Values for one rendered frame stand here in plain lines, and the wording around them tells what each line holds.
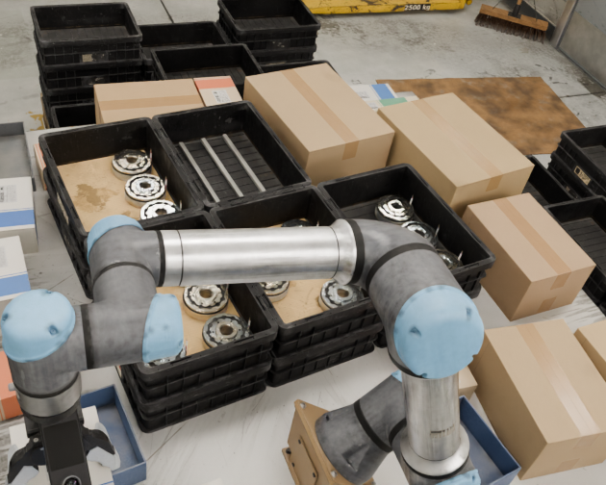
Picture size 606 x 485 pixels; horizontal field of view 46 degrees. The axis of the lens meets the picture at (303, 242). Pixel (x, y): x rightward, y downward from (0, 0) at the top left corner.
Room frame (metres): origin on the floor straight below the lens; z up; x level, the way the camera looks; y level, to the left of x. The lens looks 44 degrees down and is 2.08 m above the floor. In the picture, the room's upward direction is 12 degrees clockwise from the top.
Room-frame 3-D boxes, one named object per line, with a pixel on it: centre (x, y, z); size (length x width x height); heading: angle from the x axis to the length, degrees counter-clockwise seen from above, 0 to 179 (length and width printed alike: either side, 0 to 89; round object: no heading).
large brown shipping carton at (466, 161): (1.84, -0.38, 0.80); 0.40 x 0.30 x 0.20; 38
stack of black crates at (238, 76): (2.46, 0.50, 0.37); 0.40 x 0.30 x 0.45; 120
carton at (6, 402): (0.83, 0.52, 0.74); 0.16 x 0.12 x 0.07; 126
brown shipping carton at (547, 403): (1.03, -0.61, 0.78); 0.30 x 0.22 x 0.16; 24
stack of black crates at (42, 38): (2.60, 1.05, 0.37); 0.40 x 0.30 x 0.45; 121
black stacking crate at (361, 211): (1.37, -0.24, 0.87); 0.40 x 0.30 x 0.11; 36
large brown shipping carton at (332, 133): (1.86, 0.04, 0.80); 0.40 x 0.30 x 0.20; 38
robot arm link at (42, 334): (0.46, 0.26, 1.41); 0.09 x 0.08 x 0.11; 115
